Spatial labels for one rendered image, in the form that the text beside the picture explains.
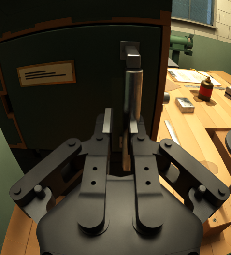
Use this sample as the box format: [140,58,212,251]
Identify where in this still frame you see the brown clipboard with paper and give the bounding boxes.
[166,68,223,87]

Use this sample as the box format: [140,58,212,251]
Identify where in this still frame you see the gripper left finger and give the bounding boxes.
[9,107,113,235]

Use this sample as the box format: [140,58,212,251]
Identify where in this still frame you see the cream label plate brown frame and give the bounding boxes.
[16,59,77,88]

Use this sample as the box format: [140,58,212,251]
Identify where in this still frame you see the long steel ruler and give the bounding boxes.
[163,119,182,147]

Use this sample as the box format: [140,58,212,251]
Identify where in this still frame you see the wooden rack block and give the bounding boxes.
[202,198,231,238]

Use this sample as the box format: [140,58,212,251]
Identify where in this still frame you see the brown oil can red band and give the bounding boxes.
[197,76,215,102]

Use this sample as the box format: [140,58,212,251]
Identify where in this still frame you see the short steel ruler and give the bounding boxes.
[184,85,226,91]

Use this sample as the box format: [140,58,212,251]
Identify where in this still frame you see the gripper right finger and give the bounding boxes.
[129,116,231,235]

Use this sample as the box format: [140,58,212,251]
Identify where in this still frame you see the dark green machinist's chest body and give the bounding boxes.
[0,0,172,175]

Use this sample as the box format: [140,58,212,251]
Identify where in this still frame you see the yellow pencil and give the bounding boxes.
[189,68,211,77]

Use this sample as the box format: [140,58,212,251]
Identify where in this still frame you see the dark green drawer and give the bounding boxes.
[0,24,164,150]

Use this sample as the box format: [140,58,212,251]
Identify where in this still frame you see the brown sandpaper sheet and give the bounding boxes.
[164,78,182,93]

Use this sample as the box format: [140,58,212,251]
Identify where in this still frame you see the grey metal cylinder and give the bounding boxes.
[162,91,171,105]

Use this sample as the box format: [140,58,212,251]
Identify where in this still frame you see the green bench machine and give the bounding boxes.
[168,33,195,69]

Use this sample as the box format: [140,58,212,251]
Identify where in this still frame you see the wooden box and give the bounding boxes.
[206,70,231,93]

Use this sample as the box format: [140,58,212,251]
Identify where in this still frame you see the window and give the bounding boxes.
[171,0,218,29]

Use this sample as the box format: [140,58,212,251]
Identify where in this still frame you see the steel block with holes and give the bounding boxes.
[174,97,195,114]

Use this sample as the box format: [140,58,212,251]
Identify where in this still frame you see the steel drawer handle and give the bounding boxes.
[119,41,144,172]

